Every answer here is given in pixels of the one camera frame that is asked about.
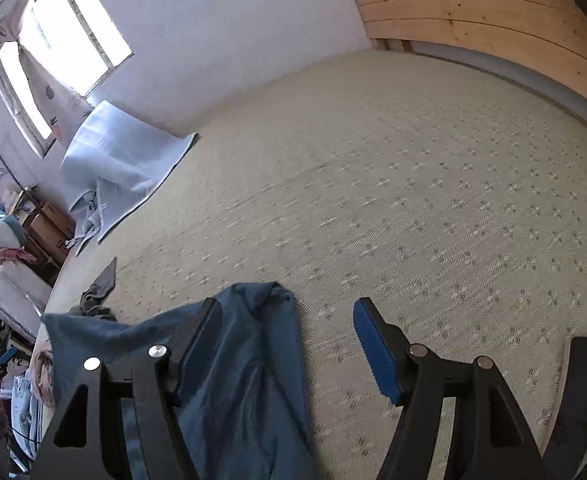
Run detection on printed curtain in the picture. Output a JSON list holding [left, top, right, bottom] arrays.
[[0, 10, 97, 146]]

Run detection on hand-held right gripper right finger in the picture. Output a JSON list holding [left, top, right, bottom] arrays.
[[352, 297, 547, 480]]

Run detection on beige garment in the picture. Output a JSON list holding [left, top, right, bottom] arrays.
[[28, 350, 57, 406]]

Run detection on pink cloth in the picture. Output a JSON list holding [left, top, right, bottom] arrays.
[[0, 247, 37, 271]]

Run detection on dark grey printed shirt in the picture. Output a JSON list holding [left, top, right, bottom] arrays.
[[70, 256, 119, 322]]

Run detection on teal shirt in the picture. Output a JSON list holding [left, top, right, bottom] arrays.
[[41, 281, 319, 480]]

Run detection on window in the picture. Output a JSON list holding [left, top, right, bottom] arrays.
[[0, 0, 134, 158]]

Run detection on tall cardboard box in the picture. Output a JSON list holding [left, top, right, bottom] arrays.
[[24, 202, 77, 266]]

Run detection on light blue blanket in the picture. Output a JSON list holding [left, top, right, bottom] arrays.
[[62, 100, 199, 256]]

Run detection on light blue shorts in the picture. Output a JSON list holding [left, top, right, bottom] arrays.
[[11, 375, 52, 461]]

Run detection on wooden headboard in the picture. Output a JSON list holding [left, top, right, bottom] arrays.
[[347, 0, 587, 136]]

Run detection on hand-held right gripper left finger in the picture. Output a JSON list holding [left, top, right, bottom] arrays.
[[31, 297, 223, 480]]

